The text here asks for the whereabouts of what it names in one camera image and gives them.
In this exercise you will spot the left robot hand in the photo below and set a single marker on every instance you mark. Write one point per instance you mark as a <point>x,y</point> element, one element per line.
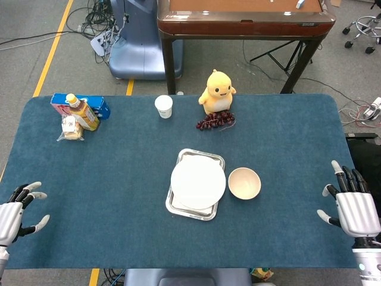
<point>10,219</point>

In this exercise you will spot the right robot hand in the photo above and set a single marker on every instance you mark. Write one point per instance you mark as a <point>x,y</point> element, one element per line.
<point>355,213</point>

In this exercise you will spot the beige bowl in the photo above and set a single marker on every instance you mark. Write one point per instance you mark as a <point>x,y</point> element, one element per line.
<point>244,187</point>

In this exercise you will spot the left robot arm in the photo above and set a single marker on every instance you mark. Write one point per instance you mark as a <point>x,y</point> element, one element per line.
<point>3,259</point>

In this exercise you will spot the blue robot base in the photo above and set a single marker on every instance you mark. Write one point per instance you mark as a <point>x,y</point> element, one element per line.
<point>140,44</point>

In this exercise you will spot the white round plate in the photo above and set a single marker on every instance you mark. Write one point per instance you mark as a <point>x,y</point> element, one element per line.
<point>198,183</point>

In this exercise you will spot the black chair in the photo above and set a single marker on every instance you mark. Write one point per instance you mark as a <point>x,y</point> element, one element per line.
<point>367,155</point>

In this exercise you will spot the white power strip with plugs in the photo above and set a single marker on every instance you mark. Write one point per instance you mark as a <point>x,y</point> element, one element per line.
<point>372,108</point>

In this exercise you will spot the wrapped bread package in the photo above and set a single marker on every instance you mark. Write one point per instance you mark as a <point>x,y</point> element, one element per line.
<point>71,129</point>

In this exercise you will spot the yellow green snack packet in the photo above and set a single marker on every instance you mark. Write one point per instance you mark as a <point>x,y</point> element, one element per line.
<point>262,274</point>

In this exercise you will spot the blue table cloth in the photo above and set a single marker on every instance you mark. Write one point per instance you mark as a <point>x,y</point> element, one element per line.
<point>119,178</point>

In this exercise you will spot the yellow tea bottle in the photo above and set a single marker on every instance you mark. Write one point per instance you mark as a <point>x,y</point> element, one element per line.
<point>84,114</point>

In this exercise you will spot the blue and pink box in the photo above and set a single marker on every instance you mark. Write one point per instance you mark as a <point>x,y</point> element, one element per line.
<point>98,104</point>

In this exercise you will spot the silver metal tray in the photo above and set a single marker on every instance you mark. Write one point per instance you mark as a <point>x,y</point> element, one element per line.
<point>190,213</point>

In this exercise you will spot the dark red grape bunch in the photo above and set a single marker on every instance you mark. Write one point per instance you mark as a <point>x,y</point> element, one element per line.
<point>214,119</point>

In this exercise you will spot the black tripod stand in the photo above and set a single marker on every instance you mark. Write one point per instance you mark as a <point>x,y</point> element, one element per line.
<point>282,56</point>

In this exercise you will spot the grey robot torso base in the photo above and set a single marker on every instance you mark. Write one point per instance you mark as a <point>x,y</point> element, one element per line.
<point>187,277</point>

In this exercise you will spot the yellow plush duck toy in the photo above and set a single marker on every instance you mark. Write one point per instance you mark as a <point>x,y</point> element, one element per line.
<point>218,93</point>

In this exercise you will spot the office chair base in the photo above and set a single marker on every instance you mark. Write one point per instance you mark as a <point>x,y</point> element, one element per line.
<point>361,28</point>

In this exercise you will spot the white paper cup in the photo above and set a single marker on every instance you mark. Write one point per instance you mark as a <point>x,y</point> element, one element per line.
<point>163,106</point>

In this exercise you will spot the brown wooden table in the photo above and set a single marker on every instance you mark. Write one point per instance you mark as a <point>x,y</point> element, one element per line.
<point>244,21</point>

